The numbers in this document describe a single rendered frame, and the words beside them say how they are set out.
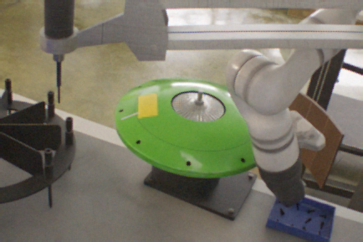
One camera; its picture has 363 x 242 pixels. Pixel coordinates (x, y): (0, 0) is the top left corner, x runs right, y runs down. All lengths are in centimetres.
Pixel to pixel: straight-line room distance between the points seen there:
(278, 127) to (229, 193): 32
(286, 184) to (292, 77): 23
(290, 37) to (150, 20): 17
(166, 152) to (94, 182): 22
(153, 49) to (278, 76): 17
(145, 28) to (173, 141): 32
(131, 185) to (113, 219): 10
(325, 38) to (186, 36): 17
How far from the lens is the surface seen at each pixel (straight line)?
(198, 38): 59
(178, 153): 83
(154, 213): 94
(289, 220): 99
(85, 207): 94
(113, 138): 111
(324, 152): 141
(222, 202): 97
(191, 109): 91
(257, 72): 65
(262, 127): 71
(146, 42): 58
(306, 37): 61
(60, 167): 92
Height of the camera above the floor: 159
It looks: 35 degrees down
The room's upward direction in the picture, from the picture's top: 9 degrees clockwise
